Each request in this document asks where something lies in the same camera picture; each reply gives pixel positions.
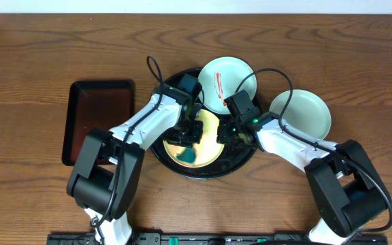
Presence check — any green scrubbing sponge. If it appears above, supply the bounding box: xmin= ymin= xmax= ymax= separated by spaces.
xmin=176 ymin=147 xmax=197 ymax=165

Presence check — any yellow plate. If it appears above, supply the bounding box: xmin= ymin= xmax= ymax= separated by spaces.
xmin=163 ymin=109 xmax=224 ymax=168

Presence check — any mint green plate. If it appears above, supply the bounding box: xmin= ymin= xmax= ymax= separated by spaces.
xmin=282 ymin=89 xmax=331 ymax=140
xmin=198 ymin=56 xmax=253 ymax=115

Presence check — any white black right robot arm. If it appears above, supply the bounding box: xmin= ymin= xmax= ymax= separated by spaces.
xmin=217 ymin=112 xmax=392 ymax=244

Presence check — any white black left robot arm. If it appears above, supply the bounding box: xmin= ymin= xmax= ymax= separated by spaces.
xmin=67 ymin=82 xmax=202 ymax=244

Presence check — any round black serving tray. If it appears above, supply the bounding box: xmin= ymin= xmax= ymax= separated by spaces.
xmin=148 ymin=67 xmax=263 ymax=180

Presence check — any black rectangular water tray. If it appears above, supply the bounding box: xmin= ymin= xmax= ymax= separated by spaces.
xmin=61 ymin=80 xmax=135 ymax=166

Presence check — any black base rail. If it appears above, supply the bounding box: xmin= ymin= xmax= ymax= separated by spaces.
xmin=46 ymin=232 xmax=389 ymax=245

